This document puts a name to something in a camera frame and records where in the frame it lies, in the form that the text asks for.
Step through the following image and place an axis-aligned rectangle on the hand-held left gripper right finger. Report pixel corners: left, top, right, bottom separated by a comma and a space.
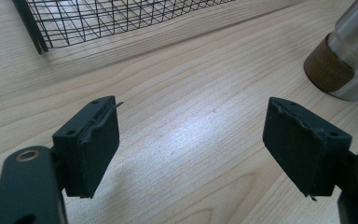
262, 96, 353, 202

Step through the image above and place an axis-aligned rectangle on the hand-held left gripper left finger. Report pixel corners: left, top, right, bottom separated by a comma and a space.
51, 95, 124, 200

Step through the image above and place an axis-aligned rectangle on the steel bottle with wooden band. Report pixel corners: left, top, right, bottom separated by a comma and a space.
303, 0, 358, 102

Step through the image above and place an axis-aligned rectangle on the black wire mesh basket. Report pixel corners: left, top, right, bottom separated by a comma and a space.
11, 0, 237, 56

